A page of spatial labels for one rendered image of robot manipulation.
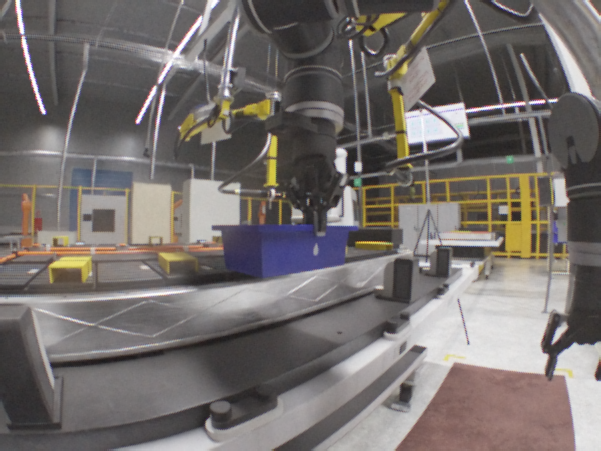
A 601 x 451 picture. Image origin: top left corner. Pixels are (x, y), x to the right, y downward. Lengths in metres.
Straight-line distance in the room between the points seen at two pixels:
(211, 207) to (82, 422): 5.47
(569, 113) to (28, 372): 0.68
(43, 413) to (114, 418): 0.09
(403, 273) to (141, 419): 0.73
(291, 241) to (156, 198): 5.05
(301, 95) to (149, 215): 5.02
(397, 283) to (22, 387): 0.86
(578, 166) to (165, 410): 0.59
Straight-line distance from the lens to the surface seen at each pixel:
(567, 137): 0.41
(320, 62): 0.47
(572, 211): 0.40
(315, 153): 0.41
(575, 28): 0.69
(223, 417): 0.35
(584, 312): 0.43
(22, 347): 0.33
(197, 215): 5.55
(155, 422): 0.37
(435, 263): 1.28
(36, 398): 0.36
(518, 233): 10.53
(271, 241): 0.38
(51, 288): 0.54
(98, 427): 0.36
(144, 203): 5.34
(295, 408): 0.42
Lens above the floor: 1.10
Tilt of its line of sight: 1 degrees up
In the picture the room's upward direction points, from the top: straight up
